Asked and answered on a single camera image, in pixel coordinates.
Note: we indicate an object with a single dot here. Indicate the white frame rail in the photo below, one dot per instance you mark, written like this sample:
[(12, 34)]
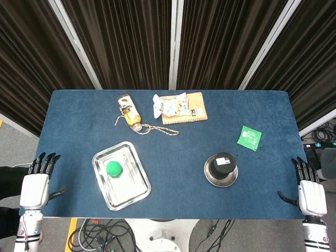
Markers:
[(317, 123), (18, 126)]

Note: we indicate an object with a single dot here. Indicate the crumpled white snack bag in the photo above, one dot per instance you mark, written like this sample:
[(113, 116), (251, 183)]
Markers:
[(170, 105)]

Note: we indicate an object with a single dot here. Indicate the dark clothing of person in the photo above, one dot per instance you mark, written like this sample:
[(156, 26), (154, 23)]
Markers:
[(10, 181)]

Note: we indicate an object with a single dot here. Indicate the yellow floor tape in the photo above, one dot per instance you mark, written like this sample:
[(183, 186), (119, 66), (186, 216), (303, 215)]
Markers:
[(71, 233)]

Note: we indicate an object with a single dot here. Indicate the black cylindrical can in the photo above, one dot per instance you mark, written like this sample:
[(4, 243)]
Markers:
[(223, 165)]

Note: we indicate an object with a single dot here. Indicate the rectangular steel tray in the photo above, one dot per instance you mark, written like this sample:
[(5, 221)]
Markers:
[(131, 194)]

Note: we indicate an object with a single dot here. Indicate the dark brown curtain panel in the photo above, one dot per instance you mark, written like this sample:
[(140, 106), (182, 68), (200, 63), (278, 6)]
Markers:
[(123, 44), (309, 65), (31, 65), (223, 44)]

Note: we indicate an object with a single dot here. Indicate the blue table cloth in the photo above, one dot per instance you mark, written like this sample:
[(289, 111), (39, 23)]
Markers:
[(178, 157)]

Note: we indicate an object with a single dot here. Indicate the round steel plate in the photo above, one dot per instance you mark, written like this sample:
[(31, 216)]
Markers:
[(221, 182)]

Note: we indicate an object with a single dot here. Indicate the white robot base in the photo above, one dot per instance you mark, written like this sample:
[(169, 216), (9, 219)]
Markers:
[(160, 236)]

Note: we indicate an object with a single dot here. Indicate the green ball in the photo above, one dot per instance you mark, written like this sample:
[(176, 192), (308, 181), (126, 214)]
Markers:
[(114, 168)]

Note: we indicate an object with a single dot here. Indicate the white frame post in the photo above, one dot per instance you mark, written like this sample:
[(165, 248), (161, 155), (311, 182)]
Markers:
[(175, 44), (270, 44), (76, 44)]

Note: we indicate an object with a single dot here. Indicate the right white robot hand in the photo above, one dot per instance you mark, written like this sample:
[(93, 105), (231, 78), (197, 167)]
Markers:
[(313, 197)]

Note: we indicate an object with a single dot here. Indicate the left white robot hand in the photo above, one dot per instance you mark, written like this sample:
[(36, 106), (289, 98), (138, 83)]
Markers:
[(34, 189)]

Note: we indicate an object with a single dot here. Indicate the tea bottle with label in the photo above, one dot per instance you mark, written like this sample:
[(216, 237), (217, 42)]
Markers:
[(130, 114)]

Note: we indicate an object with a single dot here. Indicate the small orange object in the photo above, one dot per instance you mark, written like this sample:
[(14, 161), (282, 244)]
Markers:
[(95, 222)]

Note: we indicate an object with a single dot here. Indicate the black power strip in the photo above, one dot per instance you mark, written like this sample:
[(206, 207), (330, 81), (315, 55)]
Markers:
[(319, 145)]

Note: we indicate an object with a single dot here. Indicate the tan spiral notebook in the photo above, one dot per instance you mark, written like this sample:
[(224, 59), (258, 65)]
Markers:
[(183, 120)]

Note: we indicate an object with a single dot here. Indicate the green sachet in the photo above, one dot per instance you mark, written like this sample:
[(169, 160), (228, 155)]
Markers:
[(249, 137)]

